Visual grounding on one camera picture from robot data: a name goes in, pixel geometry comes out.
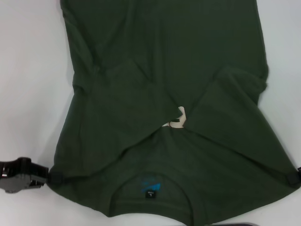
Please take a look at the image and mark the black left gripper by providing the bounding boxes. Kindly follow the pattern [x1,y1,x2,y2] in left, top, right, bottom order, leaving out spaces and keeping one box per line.
[0,157,66,194]

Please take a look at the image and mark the dark green t-shirt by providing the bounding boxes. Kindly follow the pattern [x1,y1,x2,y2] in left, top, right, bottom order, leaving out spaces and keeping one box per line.
[48,0,301,226]

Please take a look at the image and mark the dark flat panel edge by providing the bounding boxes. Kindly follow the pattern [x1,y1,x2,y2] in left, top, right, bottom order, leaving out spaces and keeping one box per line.
[206,222,257,226]

